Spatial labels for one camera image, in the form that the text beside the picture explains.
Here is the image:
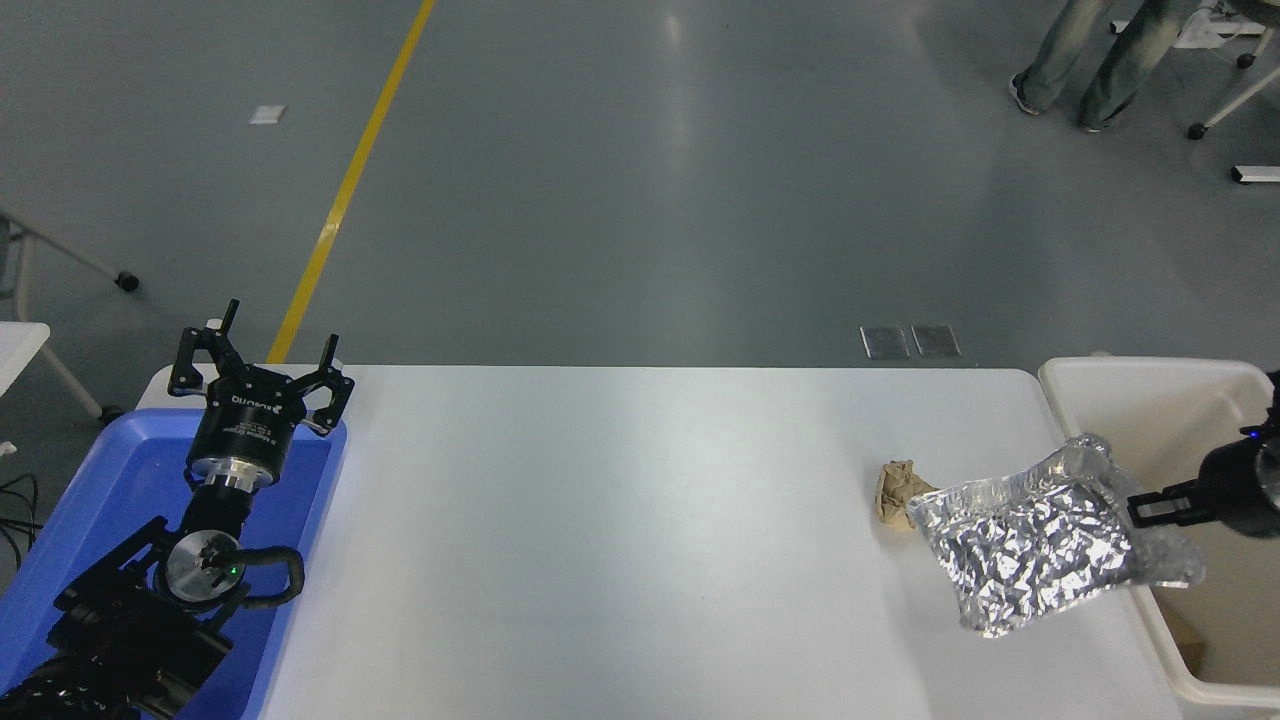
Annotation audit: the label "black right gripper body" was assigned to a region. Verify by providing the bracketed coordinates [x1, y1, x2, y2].
[1199, 434, 1280, 540]

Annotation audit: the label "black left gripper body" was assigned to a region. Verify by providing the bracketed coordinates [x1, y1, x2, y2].
[189, 365, 320, 470]

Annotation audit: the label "silver foil plate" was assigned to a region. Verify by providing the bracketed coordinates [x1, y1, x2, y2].
[905, 433, 1207, 640]

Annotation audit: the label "large pale plastic bin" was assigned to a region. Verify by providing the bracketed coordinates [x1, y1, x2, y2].
[1038, 357, 1280, 710]

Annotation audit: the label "blue plastic tray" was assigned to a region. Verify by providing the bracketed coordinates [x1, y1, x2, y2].
[0, 407, 350, 720]

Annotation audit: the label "white side table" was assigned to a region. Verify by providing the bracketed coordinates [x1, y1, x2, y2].
[0, 320, 127, 424]

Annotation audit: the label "crumpled tan paper ball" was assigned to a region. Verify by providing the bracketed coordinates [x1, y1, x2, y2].
[875, 459, 942, 532]

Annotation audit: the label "white leg with caster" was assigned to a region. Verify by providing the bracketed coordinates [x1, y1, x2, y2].
[1187, 55, 1280, 142]

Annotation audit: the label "person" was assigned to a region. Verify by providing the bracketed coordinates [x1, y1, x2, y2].
[1008, 0, 1203, 134]

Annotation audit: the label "white rolling stand base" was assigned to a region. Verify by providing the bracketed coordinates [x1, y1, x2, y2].
[1110, 0, 1273, 71]

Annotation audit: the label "grey frame with caster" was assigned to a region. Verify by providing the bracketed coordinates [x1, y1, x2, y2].
[0, 205, 142, 321]

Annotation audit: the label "black cables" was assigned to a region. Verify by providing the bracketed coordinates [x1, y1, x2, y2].
[0, 470, 42, 578]

